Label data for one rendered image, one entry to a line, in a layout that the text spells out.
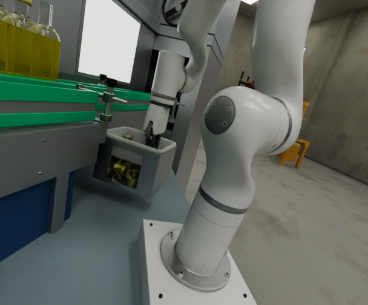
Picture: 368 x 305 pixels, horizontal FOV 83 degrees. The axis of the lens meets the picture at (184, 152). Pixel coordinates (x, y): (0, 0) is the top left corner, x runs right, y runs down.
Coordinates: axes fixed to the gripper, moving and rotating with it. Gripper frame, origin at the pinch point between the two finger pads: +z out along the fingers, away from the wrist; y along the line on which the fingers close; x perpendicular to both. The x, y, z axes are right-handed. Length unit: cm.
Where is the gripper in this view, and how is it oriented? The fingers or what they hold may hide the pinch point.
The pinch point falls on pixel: (151, 146)
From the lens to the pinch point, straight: 75.3
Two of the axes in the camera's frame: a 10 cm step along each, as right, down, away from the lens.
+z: -2.5, 9.3, 2.7
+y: -2.8, 2.0, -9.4
